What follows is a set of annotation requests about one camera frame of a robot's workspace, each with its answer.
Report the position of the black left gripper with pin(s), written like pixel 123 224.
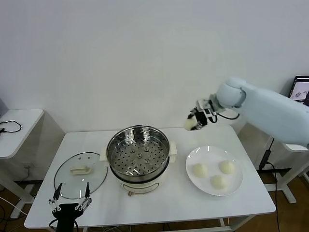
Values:
pixel 66 215

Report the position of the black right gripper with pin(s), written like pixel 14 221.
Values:
pixel 201 118

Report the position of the white steamed baozi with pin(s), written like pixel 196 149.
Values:
pixel 227 166
pixel 188 124
pixel 200 169
pixel 219 181

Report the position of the round glass pot lid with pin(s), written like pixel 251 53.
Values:
pixel 79 184

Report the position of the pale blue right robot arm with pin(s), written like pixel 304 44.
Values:
pixel 265 108

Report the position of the perforated steel steamer basket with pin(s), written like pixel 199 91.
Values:
pixel 120 139

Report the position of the white round plate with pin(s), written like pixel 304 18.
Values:
pixel 212 154

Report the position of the cream electric cooker base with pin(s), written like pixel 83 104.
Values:
pixel 140 184

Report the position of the white side table with label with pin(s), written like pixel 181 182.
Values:
pixel 285 174

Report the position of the grey open laptop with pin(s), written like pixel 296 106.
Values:
pixel 300 84

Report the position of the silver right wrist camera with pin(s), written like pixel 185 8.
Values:
pixel 205 105

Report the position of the white wall socket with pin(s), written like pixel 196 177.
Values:
pixel 28 166

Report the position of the white main table frame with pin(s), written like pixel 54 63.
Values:
pixel 224 228

